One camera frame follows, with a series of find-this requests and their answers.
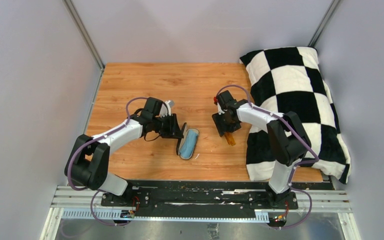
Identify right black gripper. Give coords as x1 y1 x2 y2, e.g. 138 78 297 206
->
212 110 242 137

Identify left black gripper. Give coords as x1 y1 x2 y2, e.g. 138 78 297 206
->
152 113 184 139

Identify orange sunglasses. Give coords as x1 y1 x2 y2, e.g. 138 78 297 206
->
224 132 236 146

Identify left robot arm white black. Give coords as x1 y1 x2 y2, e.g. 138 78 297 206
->
64 97 185 207

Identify light blue cleaning cloth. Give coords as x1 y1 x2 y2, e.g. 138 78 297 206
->
178 128 199 160

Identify black white checkered blanket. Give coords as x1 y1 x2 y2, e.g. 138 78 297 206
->
239 46 351 184

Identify aluminium rail frame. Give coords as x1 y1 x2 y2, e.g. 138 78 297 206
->
40 186 361 240

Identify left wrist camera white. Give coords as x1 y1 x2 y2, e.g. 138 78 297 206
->
164 100 175 116

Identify black glasses case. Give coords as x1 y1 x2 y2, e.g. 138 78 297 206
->
176 122 200 160

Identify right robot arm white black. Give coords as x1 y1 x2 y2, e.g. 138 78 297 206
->
212 90 311 209

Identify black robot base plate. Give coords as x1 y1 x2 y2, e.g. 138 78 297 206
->
92 180 335 222

